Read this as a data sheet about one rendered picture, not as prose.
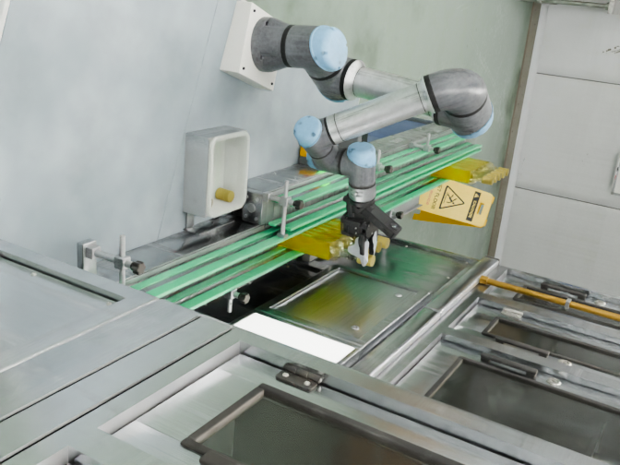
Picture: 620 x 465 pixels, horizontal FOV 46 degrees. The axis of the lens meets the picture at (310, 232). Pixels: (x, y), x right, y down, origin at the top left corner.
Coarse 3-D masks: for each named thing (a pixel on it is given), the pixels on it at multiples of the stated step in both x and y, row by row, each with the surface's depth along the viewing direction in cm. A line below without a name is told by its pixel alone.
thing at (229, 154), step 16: (224, 144) 208; (240, 144) 206; (224, 160) 210; (240, 160) 207; (208, 176) 194; (224, 176) 211; (240, 176) 209; (208, 192) 195; (240, 192) 210; (208, 208) 197; (224, 208) 205; (240, 208) 210
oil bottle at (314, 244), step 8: (304, 232) 220; (312, 232) 221; (288, 240) 221; (296, 240) 220; (304, 240) 218; (312, 240) 217; (320, 240) 216; (328, 240) 216; (336, 240) 217; (296, 248) 221; (304, 248) 219; (312, 248) 218; (320, 248) 216; (328, 248) 215; (336, 248) 214; (320, 256) 217; (328, 256) 215; (336, 256) 215
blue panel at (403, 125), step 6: (390, 126) 341; (396, 126) 343; (402, 126) 344; (408, 126) 346; (414, 126) 347; (372, 132) 325; (378, 132) 326; (384, 132) 327; (390, 132) 328; (396, 132) 330; (372, 138) 311; (378, 138) 312
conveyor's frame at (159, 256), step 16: (416, 128) 332; (432, 128) 335; (448, 128) 339; (384, 144) 292; (400, 144) 295; (256, 176) 228; (272, 176) 230; (288, 176) 232; (304, 176) 234; (320, 176) 239; (240, 224) 213; (256, 224) 214; (160, 240) 195; (176, 240) 196; (192, 240) 197; (208, 240) 198; (224, 240) 201; (144, 256) 183; (160, 256) 184; (176, 256) 185; (192, 256) 189; (112, 272) 172; (128, 272) 173; (144, 272) 175
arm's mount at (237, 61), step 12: (240, 12) 199; (252, 12) 199; (264, 12) 204; (240, 24) 199; (252, 24) 200; (228, 36) 200; (240, 36) 198; (228, 48) 200; (240, 48) 198; (228, 60) 200; (240, 60) 198; (252, 60) 202; (228, 72) 202; (240, 72) 198; (252, 72) 204; (264, 72) 209; (276, 72) 215; (252, 84) 213; (264, 84) 210
